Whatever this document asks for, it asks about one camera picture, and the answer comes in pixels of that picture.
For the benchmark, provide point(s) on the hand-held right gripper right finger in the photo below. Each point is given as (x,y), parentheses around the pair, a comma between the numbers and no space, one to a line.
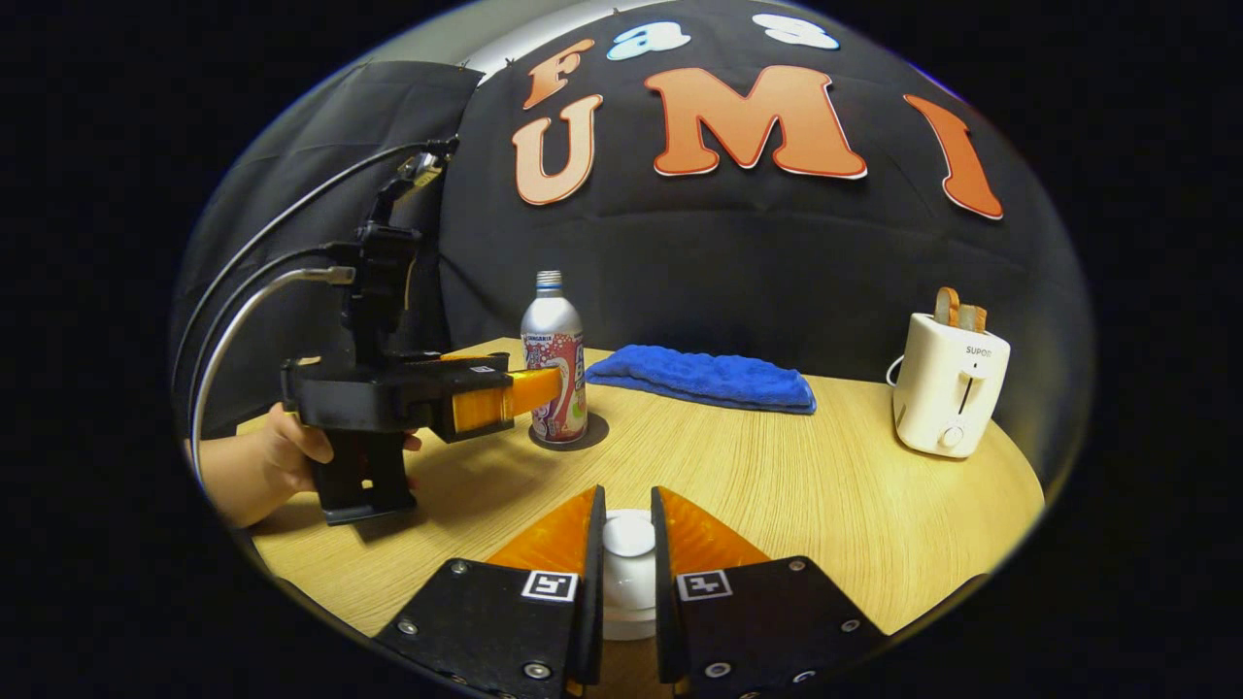
(663,602)

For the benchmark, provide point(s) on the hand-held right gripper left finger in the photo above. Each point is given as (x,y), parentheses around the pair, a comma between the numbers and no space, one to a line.
(594,602)

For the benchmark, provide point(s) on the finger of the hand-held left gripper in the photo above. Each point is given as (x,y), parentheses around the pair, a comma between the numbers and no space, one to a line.
(490,359)
(486,408)

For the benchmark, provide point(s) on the silver water bottle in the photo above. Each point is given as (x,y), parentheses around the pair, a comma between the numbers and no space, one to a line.
(554,330)

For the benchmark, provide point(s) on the dark round coaster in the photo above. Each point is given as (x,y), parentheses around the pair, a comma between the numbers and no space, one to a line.
(597,434)

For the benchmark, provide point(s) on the blue towel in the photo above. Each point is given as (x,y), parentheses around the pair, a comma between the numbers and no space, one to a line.
(699,377)

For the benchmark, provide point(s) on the black backdrop cloth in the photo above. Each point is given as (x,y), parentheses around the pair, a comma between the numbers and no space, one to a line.
(728,262)

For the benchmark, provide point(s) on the white toaster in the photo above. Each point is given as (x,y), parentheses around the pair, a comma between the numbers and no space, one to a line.
(947,388)

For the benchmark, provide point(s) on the brown toast slice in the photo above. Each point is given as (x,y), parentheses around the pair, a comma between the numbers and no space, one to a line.
(947,306)
(973,318)

